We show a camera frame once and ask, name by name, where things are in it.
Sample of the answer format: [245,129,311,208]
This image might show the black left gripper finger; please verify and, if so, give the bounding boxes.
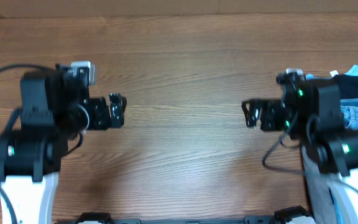
[109,93,127,113]
[111,108,124,128]

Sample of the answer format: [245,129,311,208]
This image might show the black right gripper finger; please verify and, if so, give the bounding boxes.
[244,110,260,128]
[241,99,262,116]

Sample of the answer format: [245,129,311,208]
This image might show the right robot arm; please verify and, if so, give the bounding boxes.
[242,70,358,223]

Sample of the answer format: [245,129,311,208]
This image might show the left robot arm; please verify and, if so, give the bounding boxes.
[0,61,127,223]

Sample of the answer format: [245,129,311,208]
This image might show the grey folded trousers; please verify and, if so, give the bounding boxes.
[301,146,337,224]

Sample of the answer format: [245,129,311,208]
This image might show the black folded garment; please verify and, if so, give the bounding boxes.
[332,75,358,100]

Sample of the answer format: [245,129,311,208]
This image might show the light blue folded garment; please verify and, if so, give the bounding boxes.
[305,65,358,80]

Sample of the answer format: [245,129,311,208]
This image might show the black base frame bar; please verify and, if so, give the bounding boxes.
[54,205,316,224]

